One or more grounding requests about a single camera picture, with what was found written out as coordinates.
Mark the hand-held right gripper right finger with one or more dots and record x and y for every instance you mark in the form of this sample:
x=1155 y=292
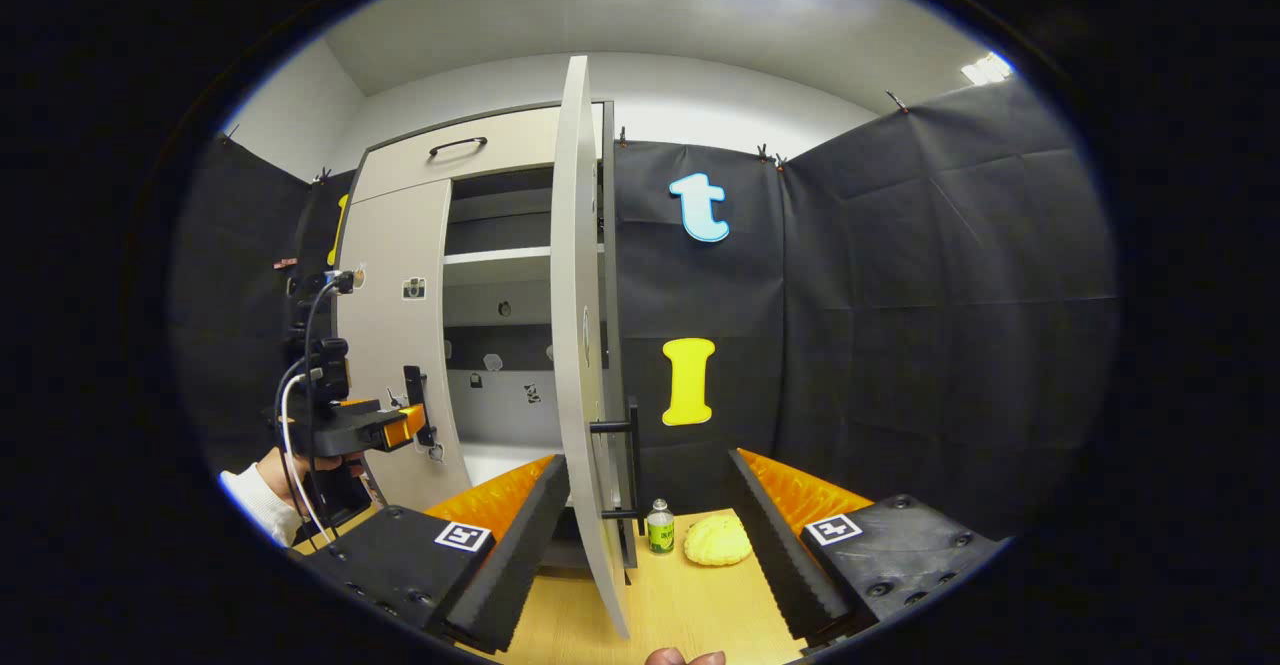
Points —
x=785 y=555

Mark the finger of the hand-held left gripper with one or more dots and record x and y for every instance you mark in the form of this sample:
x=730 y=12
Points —
x=405 y=425

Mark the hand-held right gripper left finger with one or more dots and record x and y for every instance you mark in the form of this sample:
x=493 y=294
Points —
x=520 y=545

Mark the beige cabinet door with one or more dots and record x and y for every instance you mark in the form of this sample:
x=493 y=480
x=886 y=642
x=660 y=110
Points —
x=572 y=345
x=395 y=345

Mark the beige double-door shoe cabinet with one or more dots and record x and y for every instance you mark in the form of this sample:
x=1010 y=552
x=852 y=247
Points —
x=500 y=315

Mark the white cabinet shelf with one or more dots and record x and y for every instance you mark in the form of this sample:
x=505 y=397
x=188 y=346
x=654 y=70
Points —
x=495 y=265

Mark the beige cabinet drawer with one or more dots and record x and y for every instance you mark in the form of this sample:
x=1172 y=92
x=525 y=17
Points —
x=400 y=170

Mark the yellow bread bun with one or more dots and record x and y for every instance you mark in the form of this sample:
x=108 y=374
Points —
x=718 y=540

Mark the small green bottle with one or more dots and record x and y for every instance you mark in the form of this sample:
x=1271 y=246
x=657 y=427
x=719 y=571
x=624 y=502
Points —
x=660 y=530

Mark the black backdrop cloth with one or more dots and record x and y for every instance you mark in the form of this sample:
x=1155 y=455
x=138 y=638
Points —
x=950 y=325

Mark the small ceiling light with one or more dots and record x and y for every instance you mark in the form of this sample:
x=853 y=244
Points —
x=987 y=69

